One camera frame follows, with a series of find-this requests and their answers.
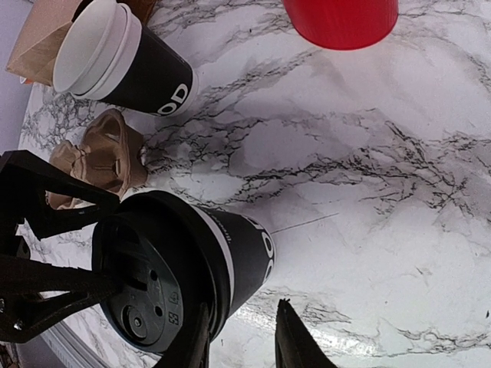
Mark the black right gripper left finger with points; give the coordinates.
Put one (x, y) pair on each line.
(190, 348)

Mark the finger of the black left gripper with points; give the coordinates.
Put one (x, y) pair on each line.
(35, 296)
(26, 180)

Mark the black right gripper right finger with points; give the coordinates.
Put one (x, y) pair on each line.
(294, 345)

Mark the black plastic cup lid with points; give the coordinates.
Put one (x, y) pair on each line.
(167, 262)

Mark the single black paper cup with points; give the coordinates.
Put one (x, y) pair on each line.
(238, 253)

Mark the brown cardboard cup carrier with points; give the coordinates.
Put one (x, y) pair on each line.
(108, 155)

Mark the brown paper bag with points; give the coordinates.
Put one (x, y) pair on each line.
(42, 42)

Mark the stacked black paper cups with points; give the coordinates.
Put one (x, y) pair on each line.
(159, 81)

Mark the red cylindrical holder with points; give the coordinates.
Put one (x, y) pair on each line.
(343, 25)

